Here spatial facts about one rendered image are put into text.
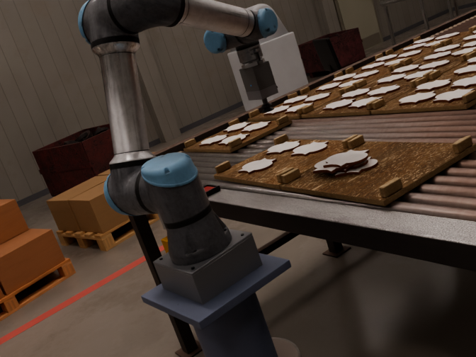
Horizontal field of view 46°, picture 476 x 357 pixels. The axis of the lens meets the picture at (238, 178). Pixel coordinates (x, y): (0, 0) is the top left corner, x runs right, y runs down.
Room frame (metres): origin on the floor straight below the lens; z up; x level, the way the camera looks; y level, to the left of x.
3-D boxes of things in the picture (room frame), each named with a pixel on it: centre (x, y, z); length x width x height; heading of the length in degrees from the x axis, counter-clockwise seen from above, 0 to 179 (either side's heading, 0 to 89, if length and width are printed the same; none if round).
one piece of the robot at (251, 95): (1.76, -0.17, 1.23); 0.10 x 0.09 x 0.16; 116
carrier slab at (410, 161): (1.44, -0.36, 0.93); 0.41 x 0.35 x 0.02; 27
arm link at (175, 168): (1.23, 0.15, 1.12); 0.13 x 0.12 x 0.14; 47
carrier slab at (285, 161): (1.82, -0.17, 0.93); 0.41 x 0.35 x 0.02; 27
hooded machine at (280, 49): (7.88, -0.91, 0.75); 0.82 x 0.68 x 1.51; 122
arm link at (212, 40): (1.67, -0.10, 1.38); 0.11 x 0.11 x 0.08; 47
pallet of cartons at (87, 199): (5.06, 1.03, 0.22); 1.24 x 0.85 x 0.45; 129
